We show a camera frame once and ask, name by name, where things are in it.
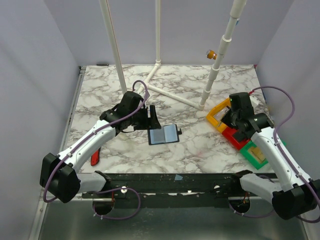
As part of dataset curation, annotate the red black handled tool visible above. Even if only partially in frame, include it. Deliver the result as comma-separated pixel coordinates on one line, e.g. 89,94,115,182
90,148,101,167

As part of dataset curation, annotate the red plastic bin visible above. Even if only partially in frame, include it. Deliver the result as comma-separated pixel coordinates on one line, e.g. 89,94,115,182
222,127,250,151

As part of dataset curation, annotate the orange knob on pipe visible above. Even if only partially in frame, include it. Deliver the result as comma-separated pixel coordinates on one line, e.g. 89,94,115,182
206,49,218,60

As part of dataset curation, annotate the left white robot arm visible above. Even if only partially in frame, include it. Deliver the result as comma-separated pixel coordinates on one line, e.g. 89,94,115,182
39,91,161,203

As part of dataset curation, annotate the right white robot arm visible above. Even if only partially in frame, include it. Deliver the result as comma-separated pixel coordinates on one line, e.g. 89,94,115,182
221,92,320,220

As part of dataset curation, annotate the black leather card holder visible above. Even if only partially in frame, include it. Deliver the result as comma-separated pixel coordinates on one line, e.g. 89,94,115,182
147,124,182,146

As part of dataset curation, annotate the white PVC pipe frame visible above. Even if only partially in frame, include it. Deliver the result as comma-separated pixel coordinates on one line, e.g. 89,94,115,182
99,0,247,111

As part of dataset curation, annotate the yellow plastic bin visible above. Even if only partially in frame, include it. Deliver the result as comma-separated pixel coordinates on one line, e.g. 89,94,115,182
206,98,231,133

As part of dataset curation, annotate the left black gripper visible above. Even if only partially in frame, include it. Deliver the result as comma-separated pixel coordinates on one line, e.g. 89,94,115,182
129,105,162,131

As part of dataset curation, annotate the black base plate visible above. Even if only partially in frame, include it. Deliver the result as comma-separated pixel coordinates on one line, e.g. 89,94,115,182
82,173,246,209

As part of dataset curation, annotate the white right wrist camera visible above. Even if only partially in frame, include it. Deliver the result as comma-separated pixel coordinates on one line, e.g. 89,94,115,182
249,96,260,108

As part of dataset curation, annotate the green plastic bin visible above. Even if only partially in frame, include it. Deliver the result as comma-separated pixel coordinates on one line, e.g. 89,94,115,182
240,141,268,170

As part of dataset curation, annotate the left aluminium side rail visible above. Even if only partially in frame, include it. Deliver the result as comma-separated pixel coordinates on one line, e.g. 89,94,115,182
58,66,87,153

